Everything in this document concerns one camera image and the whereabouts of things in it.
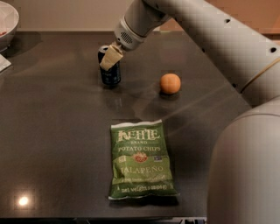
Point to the white paper sheet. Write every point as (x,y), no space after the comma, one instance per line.
(4,63)

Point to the green kettle chips bag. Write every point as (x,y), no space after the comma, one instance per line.
(140,161)

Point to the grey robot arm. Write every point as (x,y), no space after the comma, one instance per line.
(244,176)

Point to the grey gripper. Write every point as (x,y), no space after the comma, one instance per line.
(127,35)

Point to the blue pepsi can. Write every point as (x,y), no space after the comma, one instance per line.
(113,75)

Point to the white bowl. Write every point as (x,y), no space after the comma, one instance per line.
(9,19)

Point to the orange fruit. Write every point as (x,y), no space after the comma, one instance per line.
(170,83)

